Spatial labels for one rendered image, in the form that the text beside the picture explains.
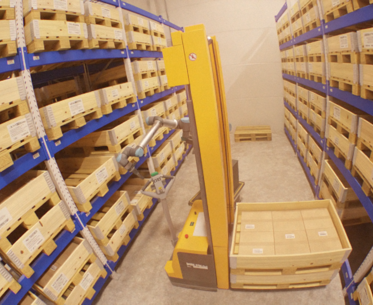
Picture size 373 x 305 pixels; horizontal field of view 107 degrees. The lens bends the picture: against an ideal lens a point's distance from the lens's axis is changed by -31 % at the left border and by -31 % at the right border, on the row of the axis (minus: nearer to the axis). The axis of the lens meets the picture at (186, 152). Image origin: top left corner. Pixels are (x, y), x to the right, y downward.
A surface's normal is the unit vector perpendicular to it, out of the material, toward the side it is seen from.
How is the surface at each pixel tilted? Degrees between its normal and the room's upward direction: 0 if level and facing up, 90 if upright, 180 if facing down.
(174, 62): 90
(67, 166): 90
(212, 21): 90
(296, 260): 90
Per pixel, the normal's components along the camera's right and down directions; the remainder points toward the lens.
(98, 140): -0.27, 0.42
